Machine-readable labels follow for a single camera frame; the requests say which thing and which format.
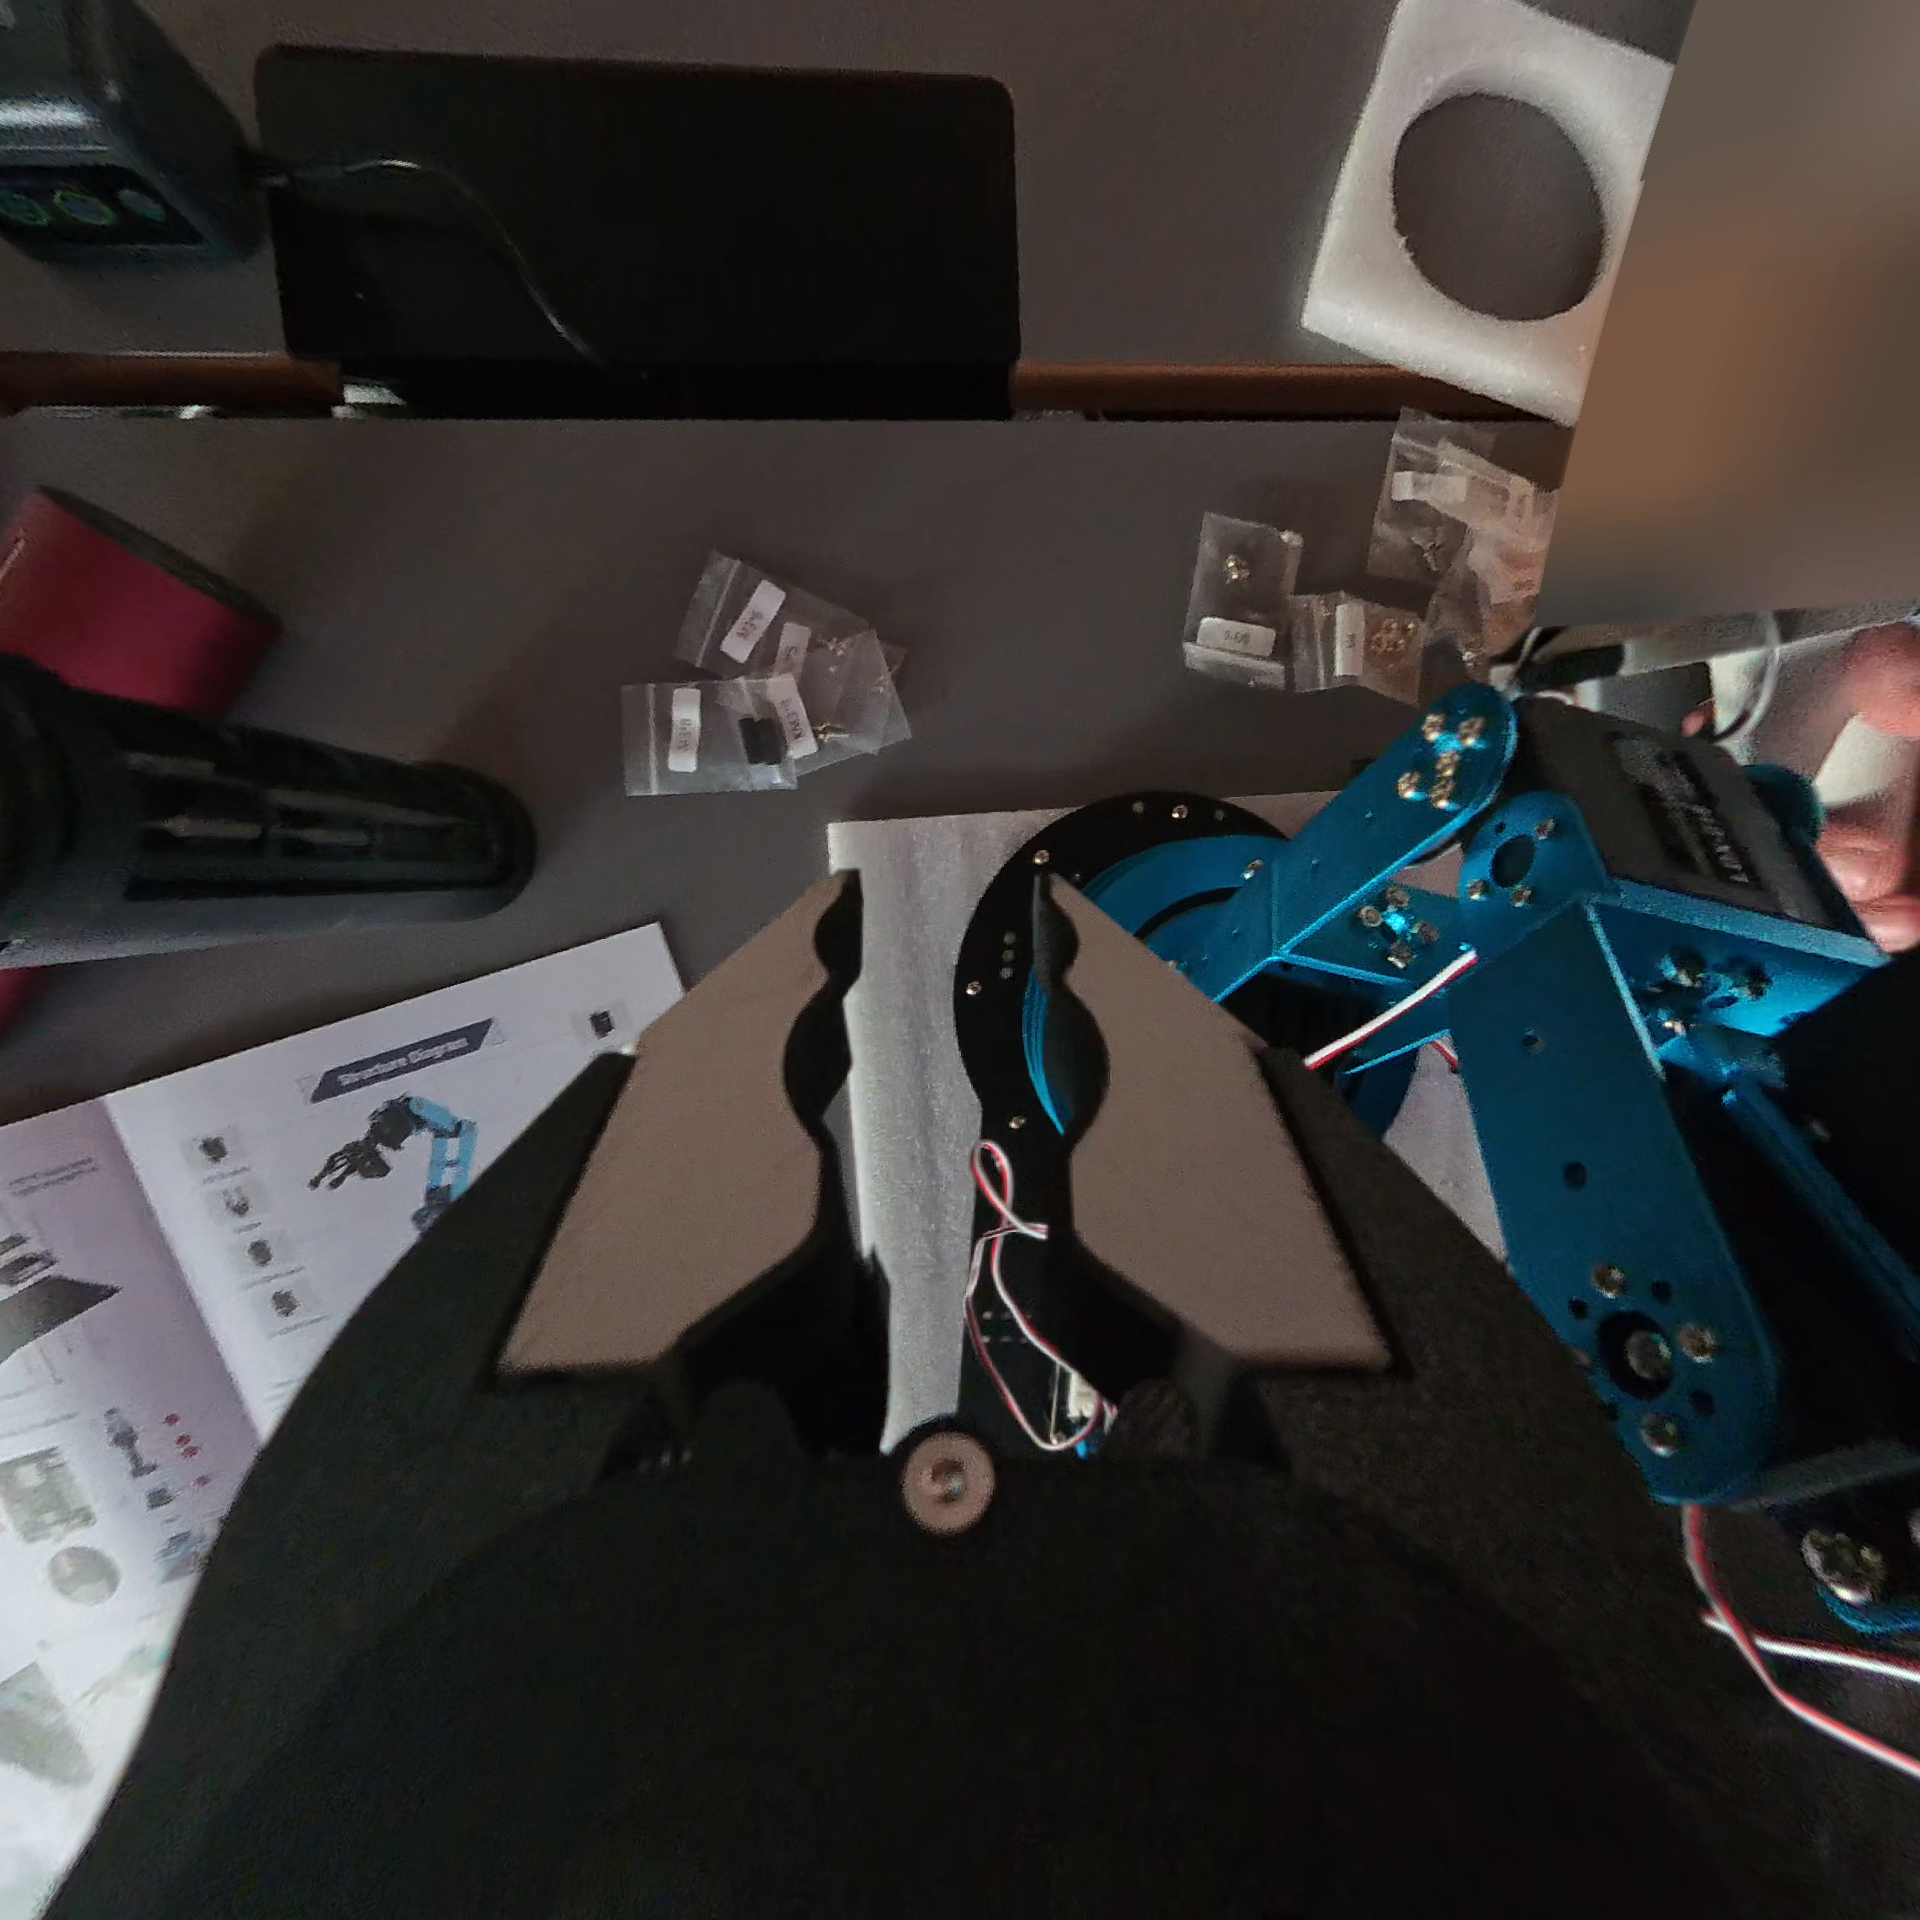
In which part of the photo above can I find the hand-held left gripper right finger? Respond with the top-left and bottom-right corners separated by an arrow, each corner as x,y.
1034,871 -> 1399,1381

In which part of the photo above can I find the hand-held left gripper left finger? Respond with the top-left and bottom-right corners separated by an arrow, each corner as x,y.
494,867 -> 869,1386

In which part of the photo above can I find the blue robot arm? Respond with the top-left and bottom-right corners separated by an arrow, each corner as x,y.
1026,683 -> 1920,1645

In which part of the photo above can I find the person's right hand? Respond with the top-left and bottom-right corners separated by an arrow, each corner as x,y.
1807,622 -> 1920,955

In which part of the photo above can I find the instruction manual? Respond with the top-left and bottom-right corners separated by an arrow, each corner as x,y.
0,923 -> 692,1811

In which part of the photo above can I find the white foam sheet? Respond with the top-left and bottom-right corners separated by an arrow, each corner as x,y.
825,810 -> 1510,1451

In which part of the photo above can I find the black cylinder bit holder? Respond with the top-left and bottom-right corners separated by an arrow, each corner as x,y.
0,660 -> 538,962

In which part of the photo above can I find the zip bag with brass nuts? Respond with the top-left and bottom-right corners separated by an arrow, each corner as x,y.
1286,588 -> 1431,703

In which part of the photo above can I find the red cylinder case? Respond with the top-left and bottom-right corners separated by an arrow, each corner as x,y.
0,486 -> 283,714

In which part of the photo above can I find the white foam block with hole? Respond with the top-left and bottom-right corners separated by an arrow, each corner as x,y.
1302,0 -> 1682,422

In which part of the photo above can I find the black device with green lights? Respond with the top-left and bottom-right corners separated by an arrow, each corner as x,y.
0,0 -> 260,276

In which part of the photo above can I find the red white servo cable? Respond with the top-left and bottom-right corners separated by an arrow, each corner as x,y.
1680,1500 -> 1920,1751
967,1140 -> 1120,1455
1302,961 -> 1465,1074

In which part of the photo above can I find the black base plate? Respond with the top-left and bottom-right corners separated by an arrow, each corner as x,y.
961,791 -> 1309,1458

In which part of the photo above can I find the thin black cable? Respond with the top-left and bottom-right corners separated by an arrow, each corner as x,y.
259,154 -> 603,366

